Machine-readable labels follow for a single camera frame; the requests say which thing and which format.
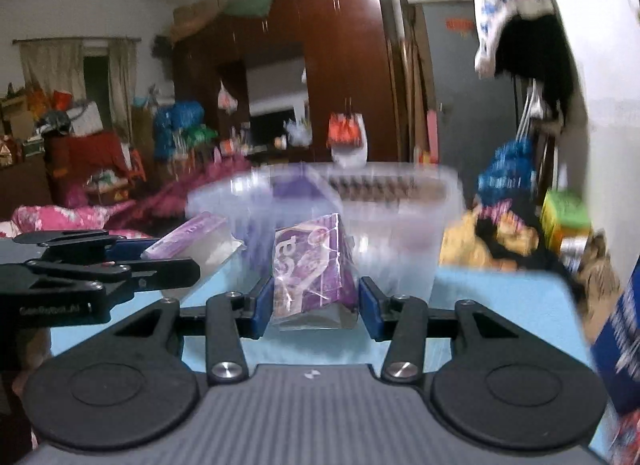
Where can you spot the red plaid blanket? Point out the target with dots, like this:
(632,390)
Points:
(165,200)

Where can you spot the white black hanging jacket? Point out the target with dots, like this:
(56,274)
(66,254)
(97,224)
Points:
(530,50)

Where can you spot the blue plastic bag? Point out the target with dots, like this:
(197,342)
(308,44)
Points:
(507,170)

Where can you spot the pink floral blanket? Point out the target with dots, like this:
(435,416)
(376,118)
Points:
(60,217)

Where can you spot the brown wooden wardrobe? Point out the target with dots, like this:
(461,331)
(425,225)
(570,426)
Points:
(350,70)

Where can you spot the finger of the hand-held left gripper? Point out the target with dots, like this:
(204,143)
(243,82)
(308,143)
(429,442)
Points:
(165,272)
(130,249)

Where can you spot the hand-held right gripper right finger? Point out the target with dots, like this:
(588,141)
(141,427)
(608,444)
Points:
(371,307)

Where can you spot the white pink plastic bag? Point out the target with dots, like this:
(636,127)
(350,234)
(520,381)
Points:
(227,100)

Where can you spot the orange plastic bag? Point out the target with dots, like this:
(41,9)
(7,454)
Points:
(345,130)

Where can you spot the purple pocket tissue packet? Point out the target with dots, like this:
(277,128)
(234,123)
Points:
(200,240)
(310,270)

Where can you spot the wooden planks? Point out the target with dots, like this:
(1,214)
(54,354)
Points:
(417,85)

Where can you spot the red cloth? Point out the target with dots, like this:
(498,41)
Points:
(90,160)

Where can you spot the beige curtain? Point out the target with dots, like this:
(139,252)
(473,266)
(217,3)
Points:
(52,65)
(122,85)

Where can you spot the green box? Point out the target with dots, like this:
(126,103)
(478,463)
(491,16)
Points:
(565,215)

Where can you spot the yellow patterned blanket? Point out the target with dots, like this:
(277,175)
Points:
(465,240)

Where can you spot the blue shopping bag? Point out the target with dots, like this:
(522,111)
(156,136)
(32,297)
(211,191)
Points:
(620,345)

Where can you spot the white patterned bag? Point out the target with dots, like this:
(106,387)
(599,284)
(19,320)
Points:
(85,119)

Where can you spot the cardboard boxes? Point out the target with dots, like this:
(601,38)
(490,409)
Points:
(195,15)

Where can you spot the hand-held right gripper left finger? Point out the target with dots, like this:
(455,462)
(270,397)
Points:
(261,310)

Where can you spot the clear plastic basket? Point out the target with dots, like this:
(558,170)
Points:
(400,235)

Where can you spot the pile of blue plastic bags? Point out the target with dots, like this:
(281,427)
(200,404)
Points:
(177,125)

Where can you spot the black television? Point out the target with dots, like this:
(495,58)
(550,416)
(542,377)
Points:
(272,125)

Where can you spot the brown paper bag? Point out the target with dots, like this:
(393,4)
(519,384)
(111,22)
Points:
(600,285)

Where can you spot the grey door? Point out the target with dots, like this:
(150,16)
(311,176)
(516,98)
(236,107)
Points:
(460,95)

